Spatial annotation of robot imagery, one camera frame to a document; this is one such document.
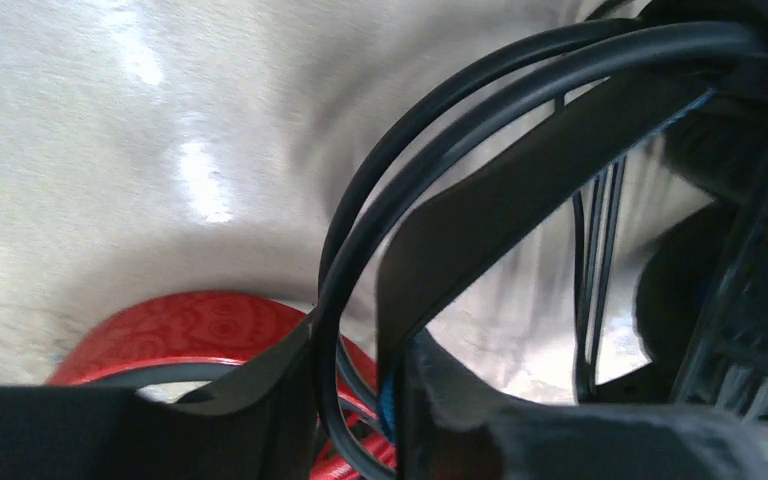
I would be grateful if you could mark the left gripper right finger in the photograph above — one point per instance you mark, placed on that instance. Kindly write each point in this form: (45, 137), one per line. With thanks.
(452, 425)

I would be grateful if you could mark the black blue headphones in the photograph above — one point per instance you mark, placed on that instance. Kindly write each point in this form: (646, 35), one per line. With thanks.
(487, 156)

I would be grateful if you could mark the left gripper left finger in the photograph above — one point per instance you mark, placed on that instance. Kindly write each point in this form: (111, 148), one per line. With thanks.
(256, 422)

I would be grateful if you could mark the red headphones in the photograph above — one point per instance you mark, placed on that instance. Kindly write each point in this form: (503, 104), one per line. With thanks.
(199, 337)

